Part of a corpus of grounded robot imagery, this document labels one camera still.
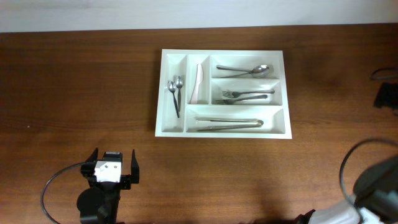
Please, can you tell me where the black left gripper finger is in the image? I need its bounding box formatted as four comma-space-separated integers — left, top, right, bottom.
130, 149, 139, 184
85, 147, 98, 162

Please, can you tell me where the dark metal knife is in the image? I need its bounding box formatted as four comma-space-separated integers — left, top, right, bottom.
167, 81, 180, 118
175, 76, 184, 111

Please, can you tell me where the white plastic knife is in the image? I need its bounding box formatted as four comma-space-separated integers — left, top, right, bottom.
190, 64, 203, 104

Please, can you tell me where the metal fork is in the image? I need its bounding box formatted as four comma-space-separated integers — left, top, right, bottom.
215, 95, 268, 105
221, 89, 275, 98

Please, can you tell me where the dark metal rod utensil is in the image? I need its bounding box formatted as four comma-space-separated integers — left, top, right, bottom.
195, 118, 264, 132

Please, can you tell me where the metal spoon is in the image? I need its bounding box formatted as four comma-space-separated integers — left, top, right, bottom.
223, 67, 271, 78
216, 65, 271, 78

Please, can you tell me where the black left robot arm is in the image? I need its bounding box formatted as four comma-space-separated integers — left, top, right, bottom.
76, 149, 140, 223

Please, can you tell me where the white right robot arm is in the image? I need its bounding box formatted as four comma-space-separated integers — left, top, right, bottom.
293, 138, 397, 224

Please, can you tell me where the white plastic cutlery tray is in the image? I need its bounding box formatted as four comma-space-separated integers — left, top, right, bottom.
155, 49, 292, 139

